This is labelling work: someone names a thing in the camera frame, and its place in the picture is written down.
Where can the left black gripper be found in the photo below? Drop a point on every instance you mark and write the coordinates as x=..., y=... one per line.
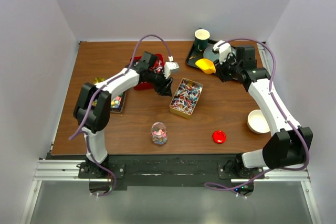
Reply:
x=167, y=91

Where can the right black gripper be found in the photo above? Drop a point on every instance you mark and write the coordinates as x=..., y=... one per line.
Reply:
x=220, y=73

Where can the gold tin of lollipops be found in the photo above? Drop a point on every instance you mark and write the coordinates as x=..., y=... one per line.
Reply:
x=186, y=98

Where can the yellow plastic scoop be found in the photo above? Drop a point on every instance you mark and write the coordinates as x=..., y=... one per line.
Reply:
x=206, y=66

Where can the red tin swirl lollipops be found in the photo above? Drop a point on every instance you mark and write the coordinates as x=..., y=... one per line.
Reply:
x=158, y=67

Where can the clear plastic jar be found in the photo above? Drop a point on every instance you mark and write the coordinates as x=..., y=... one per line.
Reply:
x=159, y=133

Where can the tin of star candies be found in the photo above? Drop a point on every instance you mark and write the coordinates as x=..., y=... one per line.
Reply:
x=117, y=103

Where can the red jar lid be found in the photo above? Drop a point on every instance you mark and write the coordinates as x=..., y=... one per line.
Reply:
x=219, y=137

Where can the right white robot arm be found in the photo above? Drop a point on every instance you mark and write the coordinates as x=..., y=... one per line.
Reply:
x=290, y=142

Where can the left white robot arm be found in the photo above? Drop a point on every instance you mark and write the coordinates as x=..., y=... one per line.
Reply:
x=92, y=110

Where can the dark teal plate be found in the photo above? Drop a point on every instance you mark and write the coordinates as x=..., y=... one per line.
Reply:
x=209, y=54

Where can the black serving tray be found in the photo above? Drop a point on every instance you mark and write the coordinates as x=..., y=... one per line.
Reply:
x=195, y=55

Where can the dark green paper cup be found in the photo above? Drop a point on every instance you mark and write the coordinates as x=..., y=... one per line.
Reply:
x=201, y=37

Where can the white bowl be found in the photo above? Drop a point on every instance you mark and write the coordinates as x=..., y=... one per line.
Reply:
x=257, y=122

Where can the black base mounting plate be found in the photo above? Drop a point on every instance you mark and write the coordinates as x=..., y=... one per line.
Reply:
x=182, y=170

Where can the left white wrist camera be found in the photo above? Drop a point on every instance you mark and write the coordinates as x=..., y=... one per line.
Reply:
x=170, y=66

